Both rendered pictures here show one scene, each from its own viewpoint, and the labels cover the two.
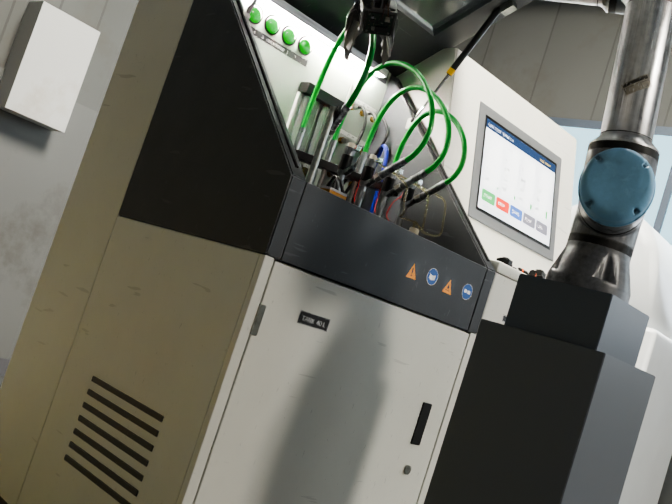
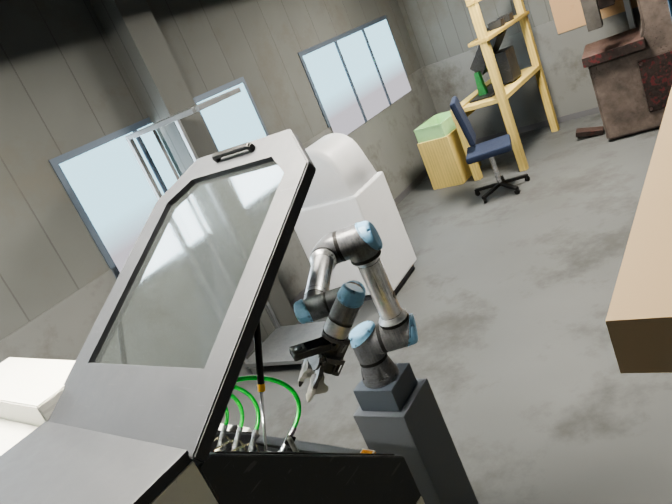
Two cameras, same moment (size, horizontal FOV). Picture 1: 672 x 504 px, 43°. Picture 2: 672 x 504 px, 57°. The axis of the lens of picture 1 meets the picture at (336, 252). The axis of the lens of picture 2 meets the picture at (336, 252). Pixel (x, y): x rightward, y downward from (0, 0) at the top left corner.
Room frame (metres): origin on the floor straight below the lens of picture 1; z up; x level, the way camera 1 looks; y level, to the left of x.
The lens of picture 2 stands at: (1.62, 1.71, 2.15)
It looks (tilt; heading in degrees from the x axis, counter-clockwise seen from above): 18 degrees down; 267
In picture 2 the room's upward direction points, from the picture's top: 23 degrees counter-clockwise
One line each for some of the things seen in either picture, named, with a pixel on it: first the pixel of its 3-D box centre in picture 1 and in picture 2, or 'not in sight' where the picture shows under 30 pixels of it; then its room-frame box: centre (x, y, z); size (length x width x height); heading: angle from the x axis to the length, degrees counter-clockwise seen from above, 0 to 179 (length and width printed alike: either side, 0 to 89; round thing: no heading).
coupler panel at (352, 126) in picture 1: (353, 144); not in sight; (2.37, 0.05, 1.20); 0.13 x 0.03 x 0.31; 133
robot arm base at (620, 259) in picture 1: (593, 268); (376, 366); (1.53, -0.45, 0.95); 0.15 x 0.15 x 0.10
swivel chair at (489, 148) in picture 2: not in sight; (485, 144); (-0.64, -4.51, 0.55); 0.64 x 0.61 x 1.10; 135
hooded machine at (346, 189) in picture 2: not in sight; (344, 217); (1.13, -3.55, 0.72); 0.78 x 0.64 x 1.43; 137
